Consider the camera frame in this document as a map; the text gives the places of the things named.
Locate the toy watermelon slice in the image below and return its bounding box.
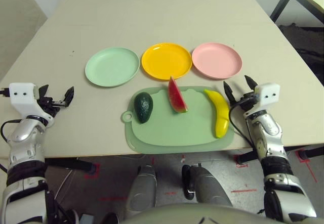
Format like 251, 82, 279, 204
168, 75, 188, 114

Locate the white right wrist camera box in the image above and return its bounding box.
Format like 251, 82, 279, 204
254, 82, 281, 111

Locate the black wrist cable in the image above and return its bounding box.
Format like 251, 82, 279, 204
0, 87, 21, 144
228, 95, 261, 156

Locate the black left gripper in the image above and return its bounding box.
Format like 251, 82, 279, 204
37, 84, 75, 120

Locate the pink round plate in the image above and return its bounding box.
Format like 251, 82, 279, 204
191, 41, 243, 80

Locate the grey robot leg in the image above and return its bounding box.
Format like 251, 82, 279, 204
126, 165, 157, 218
182, 163, 232, 207

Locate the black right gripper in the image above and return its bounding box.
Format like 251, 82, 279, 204
223, 75, 259, 112

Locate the yellow round plate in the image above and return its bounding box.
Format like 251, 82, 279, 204
141, 42, 192, 80

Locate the yellow toy banana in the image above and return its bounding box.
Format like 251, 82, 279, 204
204, 89, 230, 139

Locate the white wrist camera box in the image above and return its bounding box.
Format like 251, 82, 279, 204
254, 82, 281, 111
9, 82, 55, 128

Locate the black table foot bar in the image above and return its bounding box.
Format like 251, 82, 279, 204
237, 145, 324, 164
45, 157, 97, 180

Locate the grey robot torso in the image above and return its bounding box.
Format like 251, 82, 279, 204
121, 203, 279, 224

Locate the black rough floor mat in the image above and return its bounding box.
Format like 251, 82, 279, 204
277, 23, 324, 83

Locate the grey robot right leg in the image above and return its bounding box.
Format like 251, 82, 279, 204
182, 163, 232, 207

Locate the dark green toy avocado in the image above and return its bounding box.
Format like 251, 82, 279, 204
133, 92, 154, 124

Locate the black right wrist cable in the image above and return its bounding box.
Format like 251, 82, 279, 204
228, 95, 261, 156

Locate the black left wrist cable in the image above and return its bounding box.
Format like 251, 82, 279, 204
0, 87, 21, 144

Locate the green silicone cutting mat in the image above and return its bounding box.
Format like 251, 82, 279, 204
120, 85, 235, 155

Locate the mint green round plate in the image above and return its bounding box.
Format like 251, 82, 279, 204
85, 47, 140, 87

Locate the grey robot left leg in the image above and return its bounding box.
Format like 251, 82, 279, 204
126, 165, 157, 218

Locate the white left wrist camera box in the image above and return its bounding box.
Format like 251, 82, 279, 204
9, 82, 55, 128

